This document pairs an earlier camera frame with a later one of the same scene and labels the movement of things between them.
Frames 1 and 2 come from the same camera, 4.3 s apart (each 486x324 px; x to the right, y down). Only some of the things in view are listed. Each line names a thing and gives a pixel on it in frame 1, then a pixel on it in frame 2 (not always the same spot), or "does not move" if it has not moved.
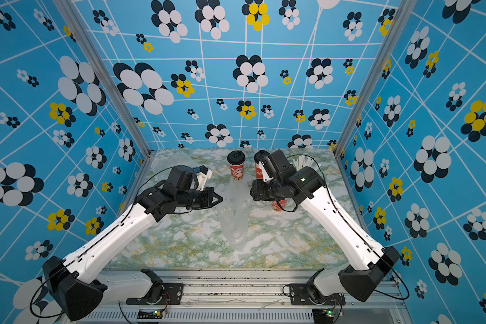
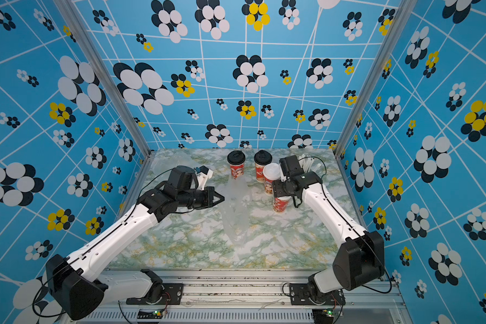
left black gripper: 210,192 does not move
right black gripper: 258,194 to 277,189
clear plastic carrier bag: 233,210 does not move
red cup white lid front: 275,206 does not move
